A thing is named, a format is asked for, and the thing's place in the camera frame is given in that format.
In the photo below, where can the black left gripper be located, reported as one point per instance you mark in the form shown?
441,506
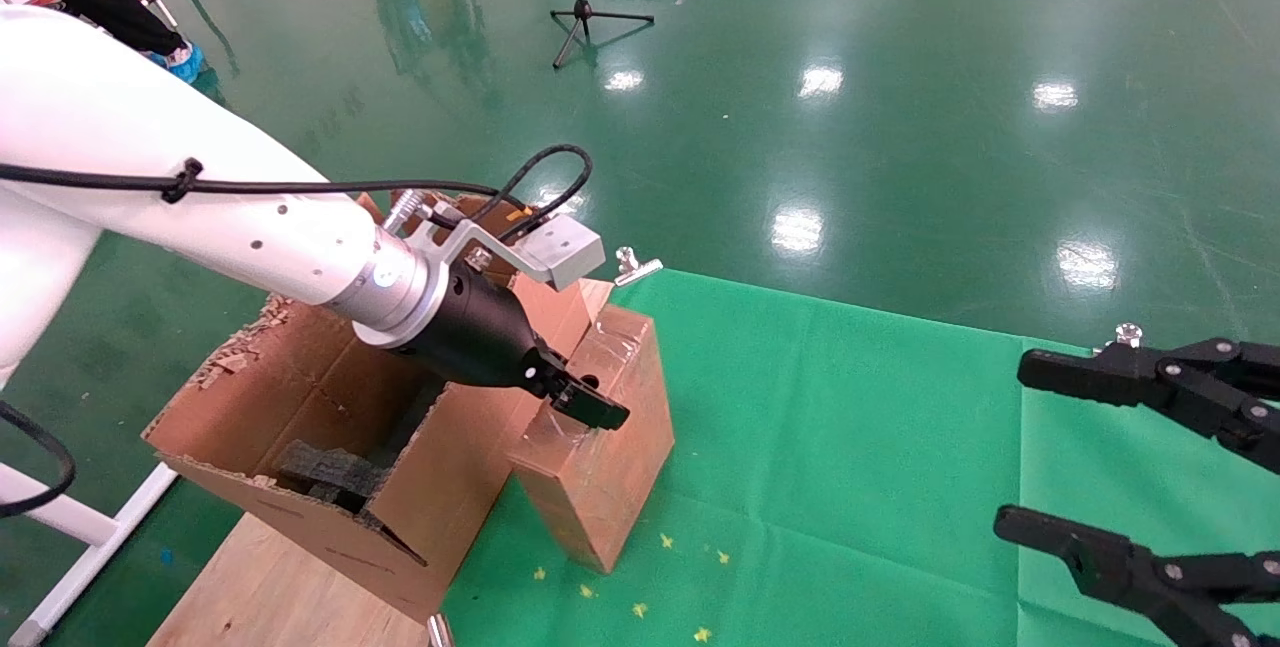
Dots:
480,337

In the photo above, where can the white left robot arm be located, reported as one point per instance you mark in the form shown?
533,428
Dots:
150,127

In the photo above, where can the small brown cardboard box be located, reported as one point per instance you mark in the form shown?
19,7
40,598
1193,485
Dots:
600,497

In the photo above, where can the black foam block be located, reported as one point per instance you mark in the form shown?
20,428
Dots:
330,472

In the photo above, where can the green table cloth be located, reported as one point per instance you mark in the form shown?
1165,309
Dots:
850,477

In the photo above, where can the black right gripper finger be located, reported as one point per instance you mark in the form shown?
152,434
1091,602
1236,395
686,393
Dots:
1200,377
1200,597

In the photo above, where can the silver metal clip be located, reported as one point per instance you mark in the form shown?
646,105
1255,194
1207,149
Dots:
1129,334
640,272
438,632

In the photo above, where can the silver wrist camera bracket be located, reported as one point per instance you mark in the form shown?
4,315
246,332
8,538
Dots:
560,249

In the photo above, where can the white table leg frame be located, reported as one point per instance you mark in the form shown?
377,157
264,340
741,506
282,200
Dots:
60,517

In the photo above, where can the large open brown carton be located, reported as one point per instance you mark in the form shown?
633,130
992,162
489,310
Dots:
300,537

